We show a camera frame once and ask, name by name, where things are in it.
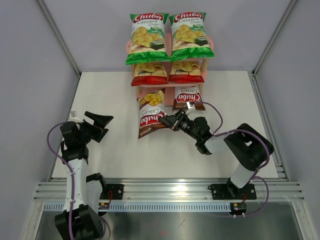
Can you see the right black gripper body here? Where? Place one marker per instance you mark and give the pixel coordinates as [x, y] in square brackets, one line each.
[182, 123]

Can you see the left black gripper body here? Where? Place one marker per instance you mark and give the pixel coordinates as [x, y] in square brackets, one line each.
[88, 131]

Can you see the brown chips bag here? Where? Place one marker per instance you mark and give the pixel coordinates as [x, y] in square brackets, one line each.
[151, 110]
[185, 94]

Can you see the red chips bag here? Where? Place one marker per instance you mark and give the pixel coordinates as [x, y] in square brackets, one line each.
[184, 72]
[151, 73]

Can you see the green chips bag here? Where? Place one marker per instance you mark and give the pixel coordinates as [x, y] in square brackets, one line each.
[189, 38]
[148, 38]

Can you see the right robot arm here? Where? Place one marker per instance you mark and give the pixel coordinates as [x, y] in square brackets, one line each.
[250, 148]

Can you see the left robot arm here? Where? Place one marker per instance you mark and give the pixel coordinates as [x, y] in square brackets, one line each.
[80, 219]

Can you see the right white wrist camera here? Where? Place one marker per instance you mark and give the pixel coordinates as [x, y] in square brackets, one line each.
[190, 107]

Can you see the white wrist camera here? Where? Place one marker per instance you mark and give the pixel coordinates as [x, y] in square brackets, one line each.
[190, 107]
[73, 117]

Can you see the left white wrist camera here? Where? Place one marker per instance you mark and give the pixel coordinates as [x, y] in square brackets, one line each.
[73, 117]

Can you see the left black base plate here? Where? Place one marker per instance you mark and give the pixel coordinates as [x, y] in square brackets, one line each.
[113, 191]

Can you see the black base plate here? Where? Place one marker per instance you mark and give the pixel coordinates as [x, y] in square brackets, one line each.
[113, 191]
[223, 191]

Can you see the white slotted cable duct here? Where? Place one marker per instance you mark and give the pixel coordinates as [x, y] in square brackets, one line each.
[201, 207]

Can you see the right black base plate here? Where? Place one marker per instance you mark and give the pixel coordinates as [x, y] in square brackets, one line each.
[223, 191]

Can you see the aluminium mounting rail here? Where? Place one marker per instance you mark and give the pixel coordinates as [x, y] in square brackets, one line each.
[279, 191]

